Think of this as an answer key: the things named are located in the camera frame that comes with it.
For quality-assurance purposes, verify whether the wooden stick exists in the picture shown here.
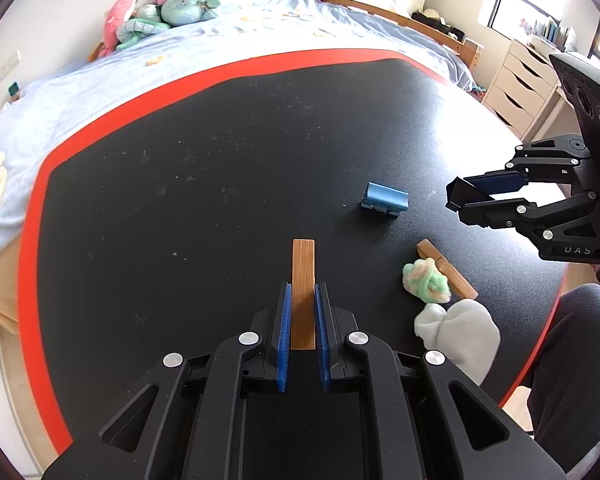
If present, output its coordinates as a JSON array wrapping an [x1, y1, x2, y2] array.
[[290, 238, 315, 350]]

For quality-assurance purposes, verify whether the wooden clothespin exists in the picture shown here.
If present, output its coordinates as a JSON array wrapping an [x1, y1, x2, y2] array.
[[416, 238, 478, 300]]

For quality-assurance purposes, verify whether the green white yarn ball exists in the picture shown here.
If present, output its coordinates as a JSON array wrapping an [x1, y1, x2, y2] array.
[[402, 258, 452, 304]]

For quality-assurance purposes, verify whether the blue metal clip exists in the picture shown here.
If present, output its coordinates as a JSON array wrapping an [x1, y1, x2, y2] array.
[[361, 182, 408, 217]]

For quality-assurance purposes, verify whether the white sock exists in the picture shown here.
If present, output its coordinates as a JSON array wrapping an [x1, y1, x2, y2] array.
[[414, 299, 501, 386]]

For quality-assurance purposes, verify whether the white drawer cabinet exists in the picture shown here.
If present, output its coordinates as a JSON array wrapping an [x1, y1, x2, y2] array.
[[482, 40, 566, 142]]

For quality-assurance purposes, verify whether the red table with black top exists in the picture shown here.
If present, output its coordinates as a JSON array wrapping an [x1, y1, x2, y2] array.
[[18, 49, 565, 451]]

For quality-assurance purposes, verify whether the bed with blue sheet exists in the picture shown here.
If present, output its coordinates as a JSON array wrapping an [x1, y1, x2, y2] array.
[[0, 0, 475, 333]]

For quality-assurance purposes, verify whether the teal plush toy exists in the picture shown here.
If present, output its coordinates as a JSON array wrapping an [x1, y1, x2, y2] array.
[[114, 0, 221, 51]]

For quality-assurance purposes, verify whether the pink plush toy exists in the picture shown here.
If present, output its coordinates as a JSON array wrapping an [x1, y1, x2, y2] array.
[[97, 0, 136, 58]]

